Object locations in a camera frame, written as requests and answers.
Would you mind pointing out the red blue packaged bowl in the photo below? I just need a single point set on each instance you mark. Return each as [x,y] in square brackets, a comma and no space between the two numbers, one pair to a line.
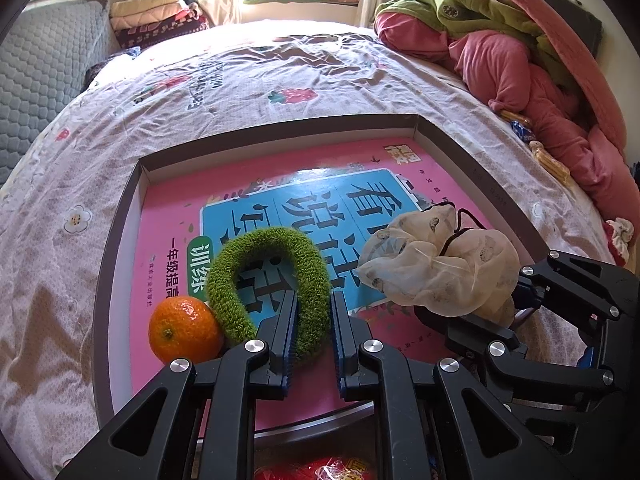
[324,468]

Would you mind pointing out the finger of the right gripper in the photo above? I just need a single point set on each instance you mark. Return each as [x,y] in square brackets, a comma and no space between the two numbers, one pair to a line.
[581,291]
[480,344]

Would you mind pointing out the pink floral bed sheet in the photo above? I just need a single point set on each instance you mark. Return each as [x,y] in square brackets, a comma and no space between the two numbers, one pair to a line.
[59,202]

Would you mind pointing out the folded blankets stack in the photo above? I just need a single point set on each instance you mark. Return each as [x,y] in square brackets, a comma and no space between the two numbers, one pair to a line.
[145,23]

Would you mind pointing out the green blanket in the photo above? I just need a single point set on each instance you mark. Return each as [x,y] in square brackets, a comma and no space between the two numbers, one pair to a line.
[459,17]

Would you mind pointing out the blue wrapped candy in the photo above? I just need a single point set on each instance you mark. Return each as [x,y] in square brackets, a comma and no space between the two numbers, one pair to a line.
[523,133]

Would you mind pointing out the pink crumpled duvet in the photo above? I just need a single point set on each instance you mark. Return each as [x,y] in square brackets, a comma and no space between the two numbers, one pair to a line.
[498,71]

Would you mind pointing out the orange tangerine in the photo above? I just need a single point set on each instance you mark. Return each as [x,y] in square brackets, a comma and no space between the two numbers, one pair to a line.
[184,327]

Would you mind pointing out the grey quilted headboard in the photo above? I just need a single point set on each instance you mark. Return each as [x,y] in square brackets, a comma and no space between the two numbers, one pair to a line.
[44,60]

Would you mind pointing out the pink pillow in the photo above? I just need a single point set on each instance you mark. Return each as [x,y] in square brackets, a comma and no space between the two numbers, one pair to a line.
[585,69]

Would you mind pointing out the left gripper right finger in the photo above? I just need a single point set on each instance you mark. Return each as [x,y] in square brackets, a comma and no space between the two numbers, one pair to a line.
[432,420]

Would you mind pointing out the black television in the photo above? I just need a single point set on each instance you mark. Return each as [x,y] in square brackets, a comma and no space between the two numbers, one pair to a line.
[585,25]

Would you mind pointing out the red white scrunchie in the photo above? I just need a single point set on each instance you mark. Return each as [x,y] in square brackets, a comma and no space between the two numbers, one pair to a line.
[619,233]

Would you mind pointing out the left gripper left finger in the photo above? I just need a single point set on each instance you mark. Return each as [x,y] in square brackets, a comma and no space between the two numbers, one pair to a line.
[196,420]

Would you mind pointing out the dark shallow cardboard box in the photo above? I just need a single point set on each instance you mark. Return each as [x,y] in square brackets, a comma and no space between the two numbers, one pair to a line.
[111,360]

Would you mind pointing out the pink blue workbook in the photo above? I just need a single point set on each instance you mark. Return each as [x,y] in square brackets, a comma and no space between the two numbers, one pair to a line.
[338,195]

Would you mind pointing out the yellow wrapped snack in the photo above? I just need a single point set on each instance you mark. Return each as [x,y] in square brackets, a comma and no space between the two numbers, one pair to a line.
[558,170]

